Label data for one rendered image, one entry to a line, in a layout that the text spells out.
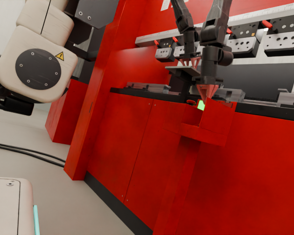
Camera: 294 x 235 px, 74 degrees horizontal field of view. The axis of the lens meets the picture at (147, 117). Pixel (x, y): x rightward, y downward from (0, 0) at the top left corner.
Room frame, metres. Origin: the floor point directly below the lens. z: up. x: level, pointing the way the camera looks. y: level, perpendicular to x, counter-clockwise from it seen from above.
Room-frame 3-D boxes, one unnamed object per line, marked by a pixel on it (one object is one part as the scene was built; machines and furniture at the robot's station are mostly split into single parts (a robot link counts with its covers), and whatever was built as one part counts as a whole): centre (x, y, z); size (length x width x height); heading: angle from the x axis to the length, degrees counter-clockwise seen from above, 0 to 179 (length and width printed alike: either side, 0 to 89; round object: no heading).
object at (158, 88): (1.63, 0.08, 0.92); 0.50 x 0.06 x 0.10; 42
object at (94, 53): (2.01, 0.78, 1.17); 0.40 x 0.24 x 0.07; 42
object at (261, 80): (1.73, -0.51, 1.12); 1.13 x 0.02 x 0.44; 42
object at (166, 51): (1.53, 0.00, 1.26); 0.15 x 0.09 x 0.17; 42
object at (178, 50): (1.38, -0.14, 1.26); 0.15 x 0.09 x 0.17; 42
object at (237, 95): (1.18, -0.32, 0.92); 0.39 x 0.06 x 0.10; 42
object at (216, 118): (0.78, -0.19, 0.75); 0.20 x 0.16 x 0.18; 32
